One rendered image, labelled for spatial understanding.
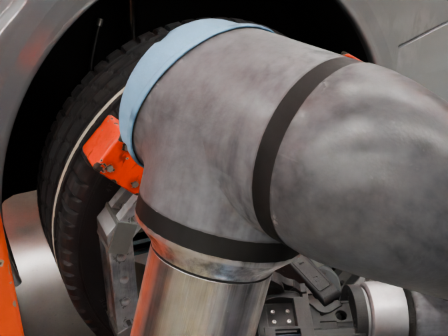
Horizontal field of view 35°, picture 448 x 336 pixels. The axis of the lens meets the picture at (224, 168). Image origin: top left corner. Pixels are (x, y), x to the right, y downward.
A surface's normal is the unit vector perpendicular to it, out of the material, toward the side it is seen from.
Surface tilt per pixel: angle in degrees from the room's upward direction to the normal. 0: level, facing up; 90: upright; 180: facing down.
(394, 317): 48
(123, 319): 90
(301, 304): 19
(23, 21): 90
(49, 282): 0
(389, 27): 90
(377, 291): 9
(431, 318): 55
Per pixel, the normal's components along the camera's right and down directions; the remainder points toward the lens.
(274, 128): -0.62, -0.21
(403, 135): 0.07, -0.31
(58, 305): -0.01, -0.87
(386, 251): -0.13, 0.59
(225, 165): -0.73, 0.27
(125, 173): 0.40, 0.44
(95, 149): -0.65, -0.47
